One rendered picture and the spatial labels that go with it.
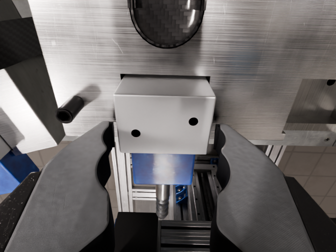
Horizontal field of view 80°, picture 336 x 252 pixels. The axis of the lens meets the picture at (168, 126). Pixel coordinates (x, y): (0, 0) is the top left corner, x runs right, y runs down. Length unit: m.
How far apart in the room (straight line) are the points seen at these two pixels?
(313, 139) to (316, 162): 1.35
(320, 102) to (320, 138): 0.12
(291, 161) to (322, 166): 0.23
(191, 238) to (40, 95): 0.47
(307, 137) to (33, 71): 0.31
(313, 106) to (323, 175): 1.59
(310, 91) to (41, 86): 0.23
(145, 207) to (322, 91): 1.23
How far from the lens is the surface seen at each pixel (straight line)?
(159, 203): 0.18
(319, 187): 1.87
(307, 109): 0.20
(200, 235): 0.57
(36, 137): 0.22
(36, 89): 0.22
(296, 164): 1.60
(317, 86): 0.19
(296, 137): 0.30
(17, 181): 0.25
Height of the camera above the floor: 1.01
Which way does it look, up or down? 59 degrees down
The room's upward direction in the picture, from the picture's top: 180 degrees clockwise
